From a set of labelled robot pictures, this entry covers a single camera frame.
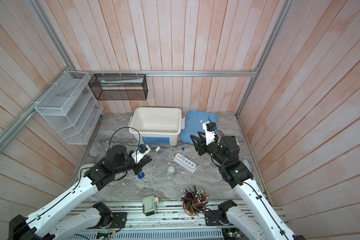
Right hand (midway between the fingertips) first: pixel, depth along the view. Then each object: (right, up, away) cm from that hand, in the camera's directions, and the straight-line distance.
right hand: (194, 134), depth 68 cm
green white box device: (-23, -36, +6) cm, 43 cm away
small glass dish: (-12, -22, +22) cm, 33 cm away
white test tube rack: (-2, -19, +21) cm, 29 cm away
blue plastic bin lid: (+5, +6, +45) cm, 45 cm away
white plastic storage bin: (-24, +4, +49) cm, 55 cm away
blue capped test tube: (-5, -12, +18) cm, 22 cm away
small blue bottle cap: (-30, -26, +20) cm, 44 cm away
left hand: (-23, -14, +6) cm, 27 cm away
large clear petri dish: (-5, -28, +20) cm, 34 cm away
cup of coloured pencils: (0, -31, -1) cm, 31 cm away
